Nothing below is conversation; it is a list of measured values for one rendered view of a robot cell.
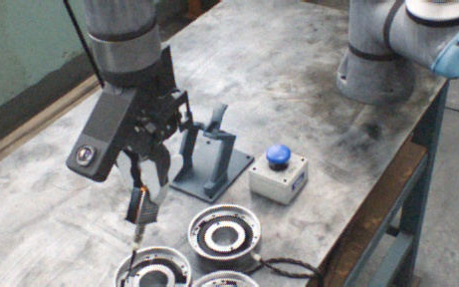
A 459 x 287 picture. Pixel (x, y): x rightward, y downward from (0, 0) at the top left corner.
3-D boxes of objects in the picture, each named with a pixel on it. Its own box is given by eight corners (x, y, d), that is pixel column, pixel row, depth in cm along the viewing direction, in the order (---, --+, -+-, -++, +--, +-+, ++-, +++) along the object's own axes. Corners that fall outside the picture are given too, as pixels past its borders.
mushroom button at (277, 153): (283, 185, 94) (283, 161, 91) (261, 176, 96) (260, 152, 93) (296, 170, 97) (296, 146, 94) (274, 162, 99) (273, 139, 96)
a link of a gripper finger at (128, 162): (166, 176, 84) (161, 127, 78) (138, 203, 80) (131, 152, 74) (148, 168, 85) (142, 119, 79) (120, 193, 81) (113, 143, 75)
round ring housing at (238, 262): (176, 256, 88) (172, 237, 85) (220, 213, 94) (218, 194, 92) (233, 290, 83) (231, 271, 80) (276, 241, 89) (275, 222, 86)
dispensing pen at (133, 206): (109, 279, 80) (138, 159, 77) (128, 272, 84) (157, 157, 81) (121, 285, 79) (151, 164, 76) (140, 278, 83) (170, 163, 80)
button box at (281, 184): (287, 206, 94) (287, 183, 91) (249, 190, 98) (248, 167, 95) (312, 175, 99) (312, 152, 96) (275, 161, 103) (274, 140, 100)
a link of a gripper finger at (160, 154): (178, 183, 75) (162, 127, 70) (170, 191, 74) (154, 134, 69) (149, 173, 77) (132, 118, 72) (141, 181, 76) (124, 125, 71)
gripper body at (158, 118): (194, 129, 77) (182, 46, 69) (152, 167, 71) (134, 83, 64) (148, 112, 80) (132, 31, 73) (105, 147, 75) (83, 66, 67)
